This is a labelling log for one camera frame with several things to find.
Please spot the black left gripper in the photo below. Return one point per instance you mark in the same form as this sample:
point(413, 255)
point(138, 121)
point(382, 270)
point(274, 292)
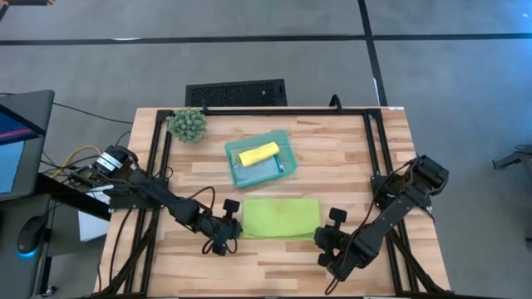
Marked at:
point(222, 232)

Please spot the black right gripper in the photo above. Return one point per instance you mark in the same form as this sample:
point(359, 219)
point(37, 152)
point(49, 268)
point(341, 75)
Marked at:
point(347, 253)

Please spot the lime green microfiber towel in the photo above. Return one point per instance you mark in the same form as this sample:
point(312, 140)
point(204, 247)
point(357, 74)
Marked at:
point(280, 218)

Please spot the light blue microfiber towel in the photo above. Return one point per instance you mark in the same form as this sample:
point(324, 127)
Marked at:
point(257, 172)

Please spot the yellow microfiber towel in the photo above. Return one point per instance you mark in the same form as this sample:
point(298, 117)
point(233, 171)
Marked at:
point(258, 154)

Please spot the teal translucent plastic bin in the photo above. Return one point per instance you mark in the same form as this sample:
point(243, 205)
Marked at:
point(289, 158)

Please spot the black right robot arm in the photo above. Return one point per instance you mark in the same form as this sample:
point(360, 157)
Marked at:
point(399, 199)

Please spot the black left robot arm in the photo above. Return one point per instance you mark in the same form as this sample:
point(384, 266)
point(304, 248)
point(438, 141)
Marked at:
point(154, 191)

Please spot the artificial plant in white pot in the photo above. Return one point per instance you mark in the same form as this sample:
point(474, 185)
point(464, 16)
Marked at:
point(187, 124)

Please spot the white paper sheet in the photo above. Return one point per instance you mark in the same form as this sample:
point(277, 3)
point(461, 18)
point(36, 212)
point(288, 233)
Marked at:
point(91, 226)

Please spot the black computer mouse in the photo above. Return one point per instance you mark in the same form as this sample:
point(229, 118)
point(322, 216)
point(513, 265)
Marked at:
point(31, 234)

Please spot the black floor stand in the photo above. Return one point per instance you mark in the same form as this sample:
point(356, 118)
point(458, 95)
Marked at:
point(519, 158)

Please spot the dark grey side desk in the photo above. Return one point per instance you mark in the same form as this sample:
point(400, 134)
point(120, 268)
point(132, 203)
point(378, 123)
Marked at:
point(12, 274)

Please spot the dark grey laptop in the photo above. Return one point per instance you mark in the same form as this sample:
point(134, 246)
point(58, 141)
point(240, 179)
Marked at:
point(21, 145)

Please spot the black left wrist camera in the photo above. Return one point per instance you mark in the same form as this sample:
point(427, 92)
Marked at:
point(231, 207)

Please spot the black aluminium table frame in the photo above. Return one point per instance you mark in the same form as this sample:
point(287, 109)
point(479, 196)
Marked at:
point(376, 137)

